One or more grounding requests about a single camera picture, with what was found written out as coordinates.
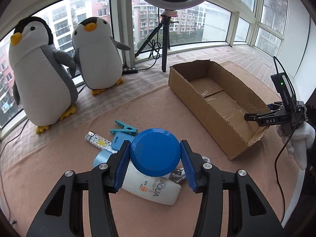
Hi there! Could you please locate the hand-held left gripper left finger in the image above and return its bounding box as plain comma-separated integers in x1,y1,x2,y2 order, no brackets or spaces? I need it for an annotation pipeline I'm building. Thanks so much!
26,140,132,237

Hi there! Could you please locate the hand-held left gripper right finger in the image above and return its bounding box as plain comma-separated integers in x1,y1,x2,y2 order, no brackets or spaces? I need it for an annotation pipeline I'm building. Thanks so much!
180,139,284,237

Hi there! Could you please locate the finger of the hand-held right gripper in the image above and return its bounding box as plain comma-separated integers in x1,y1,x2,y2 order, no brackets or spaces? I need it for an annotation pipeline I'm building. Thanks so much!
244,112,284,127
267,102,284,113

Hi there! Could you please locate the white charger plug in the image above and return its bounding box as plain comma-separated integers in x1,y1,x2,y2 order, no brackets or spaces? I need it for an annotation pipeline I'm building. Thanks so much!
169,156,212,185

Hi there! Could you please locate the blue round lid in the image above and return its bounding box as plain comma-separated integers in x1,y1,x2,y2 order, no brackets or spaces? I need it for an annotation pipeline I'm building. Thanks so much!
130,128,182,177

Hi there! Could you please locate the cardboard box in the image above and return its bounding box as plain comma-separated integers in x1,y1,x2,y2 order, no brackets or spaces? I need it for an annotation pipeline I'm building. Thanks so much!
168,60,271,161

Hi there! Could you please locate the white lotion bottle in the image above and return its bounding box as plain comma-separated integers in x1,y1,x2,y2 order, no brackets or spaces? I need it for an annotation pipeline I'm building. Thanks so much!
92,150,182,205

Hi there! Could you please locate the person's right hand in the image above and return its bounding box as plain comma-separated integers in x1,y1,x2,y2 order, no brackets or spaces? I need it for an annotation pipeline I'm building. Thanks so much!
276,122,316,171

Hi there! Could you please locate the blue tag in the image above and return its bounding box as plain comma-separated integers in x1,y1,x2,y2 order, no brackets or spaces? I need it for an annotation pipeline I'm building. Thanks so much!
111,131,135,151

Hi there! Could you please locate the patterned lighter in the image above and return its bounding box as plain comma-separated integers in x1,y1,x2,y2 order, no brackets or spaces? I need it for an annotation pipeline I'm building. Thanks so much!
85,131,119,155

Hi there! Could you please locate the teal clothespin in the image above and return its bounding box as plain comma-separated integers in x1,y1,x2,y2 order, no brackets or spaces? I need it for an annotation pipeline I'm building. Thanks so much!
110,120,138,137

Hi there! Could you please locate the checked beige cloth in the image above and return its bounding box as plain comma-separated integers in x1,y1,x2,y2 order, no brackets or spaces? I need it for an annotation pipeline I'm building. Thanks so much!
0,39,279,153

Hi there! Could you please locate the small penguin plush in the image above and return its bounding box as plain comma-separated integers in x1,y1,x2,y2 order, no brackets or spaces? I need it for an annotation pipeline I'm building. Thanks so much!
70,17,131,95

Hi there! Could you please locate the black tripod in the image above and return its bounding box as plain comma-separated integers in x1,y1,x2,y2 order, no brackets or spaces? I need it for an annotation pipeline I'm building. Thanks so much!
134,8,179,73

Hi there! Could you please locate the large penguin plush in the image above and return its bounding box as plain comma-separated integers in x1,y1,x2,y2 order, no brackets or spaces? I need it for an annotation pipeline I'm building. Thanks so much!
8,16,77,134

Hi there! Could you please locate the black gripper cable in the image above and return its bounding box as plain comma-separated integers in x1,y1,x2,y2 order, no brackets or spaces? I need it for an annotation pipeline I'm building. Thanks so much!
274,126,300,228

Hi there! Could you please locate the black floor cable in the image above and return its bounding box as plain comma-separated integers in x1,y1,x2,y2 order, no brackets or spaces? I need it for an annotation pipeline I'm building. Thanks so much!
0,118,29,225

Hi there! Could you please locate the black tripod cable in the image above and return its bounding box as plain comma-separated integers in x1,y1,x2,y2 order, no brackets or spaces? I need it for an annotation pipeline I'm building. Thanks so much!
137,38,162,71

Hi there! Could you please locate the white window frame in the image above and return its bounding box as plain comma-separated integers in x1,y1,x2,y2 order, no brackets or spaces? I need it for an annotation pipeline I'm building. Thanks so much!
0,0,316,134

